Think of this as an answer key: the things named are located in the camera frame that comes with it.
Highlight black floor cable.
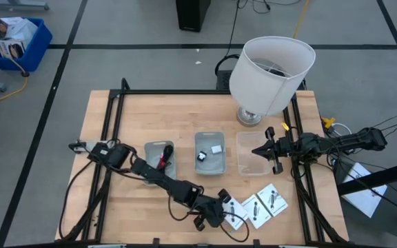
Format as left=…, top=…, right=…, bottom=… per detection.
left=225, top=0, right=272, bottom=59

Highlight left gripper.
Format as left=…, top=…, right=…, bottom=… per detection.
left=193, top=188, right=233, bottom=231

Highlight white printed carton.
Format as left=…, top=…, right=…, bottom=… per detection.
left=0, top=17, right=24, bottom=41
left=0, top=39, right=26, bottom=60

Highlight black diagonal beam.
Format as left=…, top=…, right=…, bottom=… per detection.
left=336, top=158, right=397, bottom=196

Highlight yellow floor cable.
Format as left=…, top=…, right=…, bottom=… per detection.
left=0, top=29, right=29, bottom=110

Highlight white cable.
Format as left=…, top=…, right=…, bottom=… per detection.
left=332, top=122, right=353, bottom=139

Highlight yellow hanging cable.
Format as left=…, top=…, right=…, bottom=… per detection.
left=292, top=0, right=310, bottom=40

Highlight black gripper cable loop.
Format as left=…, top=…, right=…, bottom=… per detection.
left=167, top=192, right=251, bottom=243

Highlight white printed paper sheet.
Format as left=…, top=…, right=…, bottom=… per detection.
left=341, top=161, right=389, bottom=219

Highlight black computer tower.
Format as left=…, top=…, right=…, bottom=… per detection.
left=175, top=0, right=212, bottom=33

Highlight white packets with screws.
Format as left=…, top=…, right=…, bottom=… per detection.
left=241, top=194, right=274, bottom=230

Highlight black power strip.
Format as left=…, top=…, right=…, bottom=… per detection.
left=216, top=70, right=234, bottom=92

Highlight white-shade silver table lamp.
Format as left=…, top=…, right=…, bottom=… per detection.
left=228, top=36, right=316, bottom=127

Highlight black aluminium table frame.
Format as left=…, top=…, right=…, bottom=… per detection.
left=59, top=78, right=349, bottom=247

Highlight grey plastic bin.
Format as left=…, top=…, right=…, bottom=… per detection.
left=194, top=131, right=227, bottom=175
left=143, top=140, right=178, bottom=186

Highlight black looped power cable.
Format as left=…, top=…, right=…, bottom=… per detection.
left=214, top=53, right=241, bottom=76

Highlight black and red gadget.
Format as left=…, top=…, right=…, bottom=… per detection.
left=156, top=144, right=175, bottom=171

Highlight clear plastic bin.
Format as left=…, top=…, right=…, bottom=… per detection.
left=235, top=131, right=274, bottom=177

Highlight blue plastic floor bin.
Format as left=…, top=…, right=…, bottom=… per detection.
left=0, top=17, right=54, bottom=74

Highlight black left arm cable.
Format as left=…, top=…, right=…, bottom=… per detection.
left=58, top=159, right=94, bottom=239

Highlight white green-edged product box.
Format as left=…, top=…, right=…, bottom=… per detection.
left=256, top=183, right=289, bottom=218
left=223, top=197, right=250, bottom=231

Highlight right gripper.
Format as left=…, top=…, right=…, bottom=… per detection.
left=252, top=126, right=298, bottom=175

